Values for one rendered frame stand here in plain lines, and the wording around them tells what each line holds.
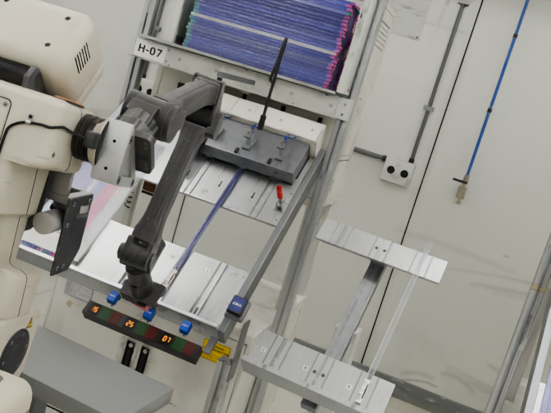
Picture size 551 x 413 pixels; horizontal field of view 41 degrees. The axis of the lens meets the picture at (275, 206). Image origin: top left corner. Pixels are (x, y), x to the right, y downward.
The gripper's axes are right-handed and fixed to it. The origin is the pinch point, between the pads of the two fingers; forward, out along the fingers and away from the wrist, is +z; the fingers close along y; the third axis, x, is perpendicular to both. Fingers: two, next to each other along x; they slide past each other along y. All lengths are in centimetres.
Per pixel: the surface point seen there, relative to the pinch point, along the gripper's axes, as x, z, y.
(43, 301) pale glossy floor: -50, 147, 111
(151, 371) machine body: -1.8, 46.3, 6.5
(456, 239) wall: -156, 124, -65
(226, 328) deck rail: -3.6, 0.4, -21.6
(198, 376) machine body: -5.3, 42.7, -9.0
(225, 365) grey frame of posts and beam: 2.9, 7.7, -24.2
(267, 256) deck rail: -29.1, 1.0, -21.4
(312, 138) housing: -70, -6, -17
